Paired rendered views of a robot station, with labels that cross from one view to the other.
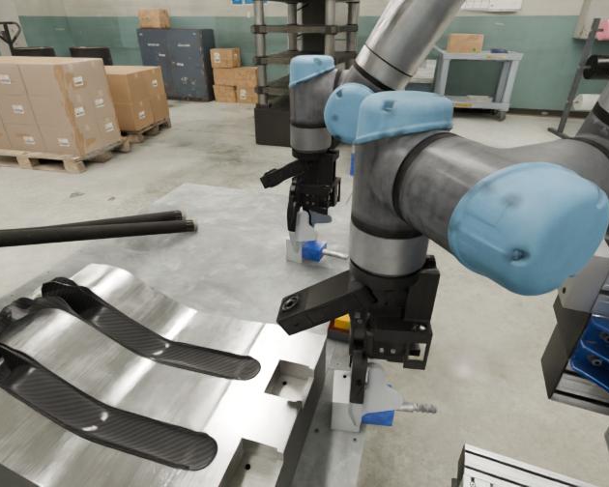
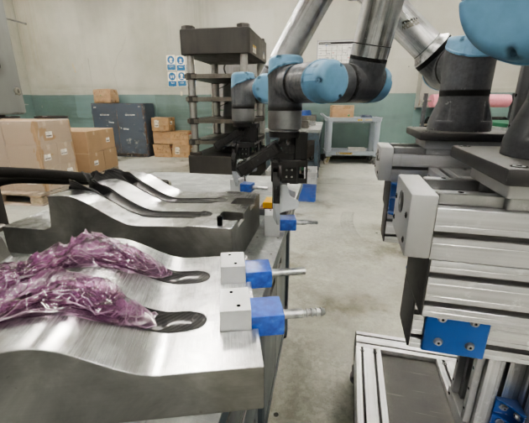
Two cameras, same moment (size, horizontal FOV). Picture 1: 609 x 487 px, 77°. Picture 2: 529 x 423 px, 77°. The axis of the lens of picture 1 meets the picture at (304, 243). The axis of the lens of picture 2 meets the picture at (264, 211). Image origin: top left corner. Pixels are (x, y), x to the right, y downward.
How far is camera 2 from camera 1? 0.46 m
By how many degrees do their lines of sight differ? 14
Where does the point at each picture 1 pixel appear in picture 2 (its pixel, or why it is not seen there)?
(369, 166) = (274, 80)
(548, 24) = (396, 99)
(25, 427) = (116, 208)
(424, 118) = (292, 59)
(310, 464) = (255, 244)
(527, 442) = not seen: hidden behind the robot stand
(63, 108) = (34, 154)
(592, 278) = (386, 160)
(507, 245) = (316, 77)
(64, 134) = not seen: hidden behind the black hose
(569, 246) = (335, 80)
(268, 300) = not seen: hidden behind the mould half
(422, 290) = (301, 142)
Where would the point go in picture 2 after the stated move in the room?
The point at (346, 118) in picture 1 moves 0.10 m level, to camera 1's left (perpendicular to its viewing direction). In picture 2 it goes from (263, 88) to (225, 88)
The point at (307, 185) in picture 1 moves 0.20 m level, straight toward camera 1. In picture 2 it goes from (243, 142) to (246, 150)
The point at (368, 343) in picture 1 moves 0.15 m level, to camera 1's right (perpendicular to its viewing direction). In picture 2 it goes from (280, 169) to (344, 169)
